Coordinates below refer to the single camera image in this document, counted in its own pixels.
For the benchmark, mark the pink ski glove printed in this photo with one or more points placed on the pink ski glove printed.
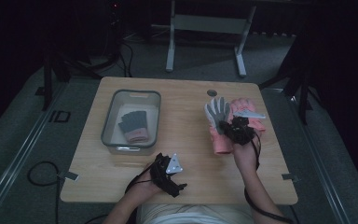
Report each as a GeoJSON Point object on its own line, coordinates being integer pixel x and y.
{"type": "Point", "coordinates": [245, 105]}

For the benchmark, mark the person's left hand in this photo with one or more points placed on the person's left hand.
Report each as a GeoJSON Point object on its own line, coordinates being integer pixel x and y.
{"type": "Point", "coordinates": [146, 188]}

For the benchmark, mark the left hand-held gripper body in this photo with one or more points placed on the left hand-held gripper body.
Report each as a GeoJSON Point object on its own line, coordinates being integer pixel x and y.
{"type": "Point", "coordinates": [164, 174]}

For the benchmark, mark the person's white shirt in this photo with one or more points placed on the person's white shirt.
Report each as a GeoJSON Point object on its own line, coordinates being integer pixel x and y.
{"type": "Point", "coordinates": [195, 214]}

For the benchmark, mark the white metal table frame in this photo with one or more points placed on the white metal table frame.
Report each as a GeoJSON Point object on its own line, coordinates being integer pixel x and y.
{"type": "Point", "coordinates": [208, 24]}

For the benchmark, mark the clear plastic bin grey rim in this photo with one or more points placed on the clear plastic bin grey rim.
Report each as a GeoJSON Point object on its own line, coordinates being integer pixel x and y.
{"type": "Point", "coordinates": [132, 123]}

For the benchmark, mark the person's right hand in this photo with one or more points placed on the person's right hand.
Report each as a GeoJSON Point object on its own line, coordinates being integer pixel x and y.
{"type": "Point", "coordinates": [245, 157]}

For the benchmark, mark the pink ski glove grey palm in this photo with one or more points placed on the pink ski glove grey palm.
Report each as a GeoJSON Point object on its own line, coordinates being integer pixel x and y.
{"type": "Point", "coordinates": [218, 115]}

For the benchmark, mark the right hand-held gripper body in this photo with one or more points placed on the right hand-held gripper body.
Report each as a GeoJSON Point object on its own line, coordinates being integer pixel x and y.
{"type": "Point", "coordinates": [240, 132]}

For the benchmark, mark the black metal stand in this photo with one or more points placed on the black metal stand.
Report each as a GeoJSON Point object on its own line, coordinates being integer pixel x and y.
{"type": "Point", "coordinates": [47, 77]}
{"type": "Point", "coordinates": [301, 84]}

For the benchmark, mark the metal floor rail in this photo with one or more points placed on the metal floor rail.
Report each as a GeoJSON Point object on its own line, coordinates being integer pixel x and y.
{"type": "Point", "coordinates": [320, 168]}
{"type": "Point", "coordinates": [21, 158]}

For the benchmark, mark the grey tape tag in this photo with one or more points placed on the grey tape tag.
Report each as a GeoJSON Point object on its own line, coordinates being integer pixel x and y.
{"type": "Point", "coordinates": [289, 177]}
{"type": "Point", "coordinates": [68, 176]}

